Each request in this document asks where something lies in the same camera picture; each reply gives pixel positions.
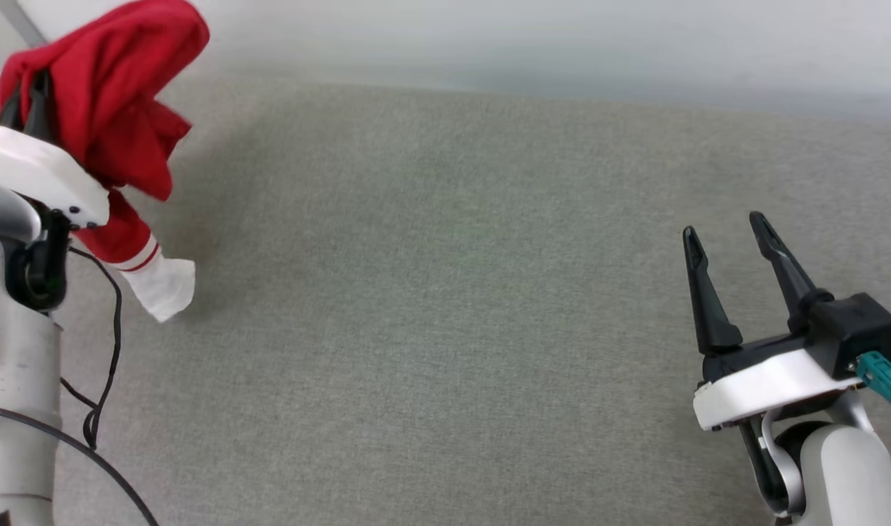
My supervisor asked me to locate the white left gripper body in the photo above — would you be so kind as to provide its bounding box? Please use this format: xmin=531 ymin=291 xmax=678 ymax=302
xmin=0 ymin=126 xmax=111 ymax=229

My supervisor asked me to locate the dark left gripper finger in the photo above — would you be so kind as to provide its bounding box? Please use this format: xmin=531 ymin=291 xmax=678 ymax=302
xmin=0 ymin=86 xmax=25 ymax=133
xmin=26 ymin=70 xmax=58 ymax=144

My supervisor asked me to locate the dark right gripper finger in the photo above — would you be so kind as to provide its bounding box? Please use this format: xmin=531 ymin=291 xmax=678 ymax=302
xmin=682 ymin=226 xmax=743 ymax=357
xmin=749 ymin=211 xmax=834 ymax=334

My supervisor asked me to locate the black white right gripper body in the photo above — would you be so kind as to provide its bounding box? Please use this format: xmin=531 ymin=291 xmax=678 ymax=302
xmin=692 ymin=291 xmax=891 ymax=432

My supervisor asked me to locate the red garment with white trim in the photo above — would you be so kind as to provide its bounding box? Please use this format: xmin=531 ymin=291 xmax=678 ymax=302
xmin=0 ymin=0 xmax=211 ymax=324

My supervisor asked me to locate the teal cable connector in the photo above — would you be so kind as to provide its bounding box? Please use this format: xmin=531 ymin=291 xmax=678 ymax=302
xmin=854 ymin=351 xmax=891 ymax=433

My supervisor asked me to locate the thin black cable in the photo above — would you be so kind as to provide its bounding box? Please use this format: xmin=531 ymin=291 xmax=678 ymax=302
xmin=58 ymin=247 xmax=123 ymax=451
xmin=0 ymin=404 xmax=159 ymax=526

